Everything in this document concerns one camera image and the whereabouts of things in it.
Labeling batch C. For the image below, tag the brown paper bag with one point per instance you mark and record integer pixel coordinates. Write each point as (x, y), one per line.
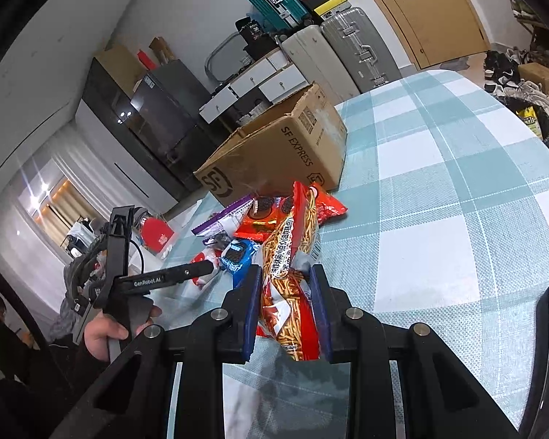
(161, 49)

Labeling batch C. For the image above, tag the wooden door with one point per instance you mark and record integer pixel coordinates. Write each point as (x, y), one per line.
(430, 9)

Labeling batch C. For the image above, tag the arched mirror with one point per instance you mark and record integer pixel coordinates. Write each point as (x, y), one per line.
(222, 57)

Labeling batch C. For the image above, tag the white sheer curtain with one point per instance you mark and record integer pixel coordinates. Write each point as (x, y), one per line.
(80, 169)

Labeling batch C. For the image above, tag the woven laundry basket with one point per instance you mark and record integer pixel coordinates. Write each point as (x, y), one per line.
(254, 112)

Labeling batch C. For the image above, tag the dark grey refrigerator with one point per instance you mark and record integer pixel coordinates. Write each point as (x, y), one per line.
(164, 100)

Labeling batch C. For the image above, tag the red gift packet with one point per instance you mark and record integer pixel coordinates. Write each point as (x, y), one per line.
(158, 235)

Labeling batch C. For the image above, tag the dark glass cabinet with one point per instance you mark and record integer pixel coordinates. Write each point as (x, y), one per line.
(114, 114)

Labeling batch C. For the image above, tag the white drawer dresser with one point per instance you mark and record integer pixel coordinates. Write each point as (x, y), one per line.
(279, 84)

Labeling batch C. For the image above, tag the bamboo shoe rack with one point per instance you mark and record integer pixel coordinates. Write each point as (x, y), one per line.
(537, 32)

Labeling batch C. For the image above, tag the white cabinet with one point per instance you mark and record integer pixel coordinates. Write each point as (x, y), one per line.
(119, 178)

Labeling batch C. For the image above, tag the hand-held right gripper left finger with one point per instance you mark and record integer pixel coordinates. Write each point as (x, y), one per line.
(250, 315)

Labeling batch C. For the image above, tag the small brown cardboard box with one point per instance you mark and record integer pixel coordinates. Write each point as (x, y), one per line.
(540, 75)

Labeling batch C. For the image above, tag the pile of snack packets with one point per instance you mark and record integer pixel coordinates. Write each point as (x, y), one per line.
(238, 256)

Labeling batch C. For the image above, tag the person's left forearm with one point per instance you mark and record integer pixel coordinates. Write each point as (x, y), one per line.
(68, 375)

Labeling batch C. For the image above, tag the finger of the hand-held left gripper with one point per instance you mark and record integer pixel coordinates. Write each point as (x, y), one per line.
(196, 270)

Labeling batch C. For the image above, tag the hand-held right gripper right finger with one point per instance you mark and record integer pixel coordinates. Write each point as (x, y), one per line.
(321, 315)

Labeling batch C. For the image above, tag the black bag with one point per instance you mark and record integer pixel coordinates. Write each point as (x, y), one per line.
(256, 41)

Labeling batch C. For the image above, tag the silver hard suitcase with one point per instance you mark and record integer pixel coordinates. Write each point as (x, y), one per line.
(361, 45)

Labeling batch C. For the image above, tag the tall wooden cabinet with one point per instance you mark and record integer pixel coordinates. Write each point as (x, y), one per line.
(119, 61)

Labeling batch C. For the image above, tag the person's left hand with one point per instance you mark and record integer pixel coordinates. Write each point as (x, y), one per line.
(100, 338)

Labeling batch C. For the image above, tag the beige hard suitcase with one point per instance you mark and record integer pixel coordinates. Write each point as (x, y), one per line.
(315, 59)

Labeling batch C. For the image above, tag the red paper bag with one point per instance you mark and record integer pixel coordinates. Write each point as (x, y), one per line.
(145, 60)

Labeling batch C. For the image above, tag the black waste bin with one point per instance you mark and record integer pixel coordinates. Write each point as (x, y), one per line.
(543, 124)

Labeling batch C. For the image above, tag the heap of sneakers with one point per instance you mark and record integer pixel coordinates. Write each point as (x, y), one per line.
(533, 96)

